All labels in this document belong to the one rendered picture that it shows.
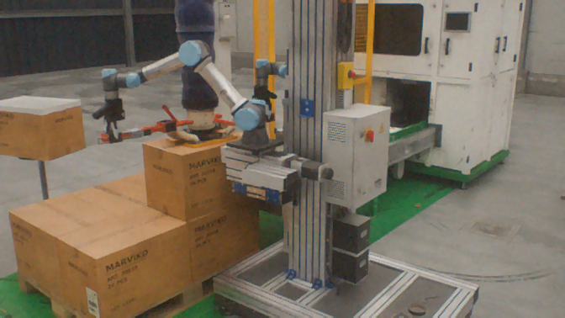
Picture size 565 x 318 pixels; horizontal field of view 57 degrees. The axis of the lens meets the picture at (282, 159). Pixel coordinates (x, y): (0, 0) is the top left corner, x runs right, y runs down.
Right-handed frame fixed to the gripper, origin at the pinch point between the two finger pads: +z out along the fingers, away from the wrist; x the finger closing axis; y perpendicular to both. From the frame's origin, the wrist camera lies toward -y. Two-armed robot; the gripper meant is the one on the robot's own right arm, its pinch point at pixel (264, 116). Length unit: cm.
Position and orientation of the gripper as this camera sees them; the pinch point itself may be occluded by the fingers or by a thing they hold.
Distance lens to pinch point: 327.4
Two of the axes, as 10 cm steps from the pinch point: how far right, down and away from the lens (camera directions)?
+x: 7.2, 2.0, -6.6
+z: 0.0, 9.6, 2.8
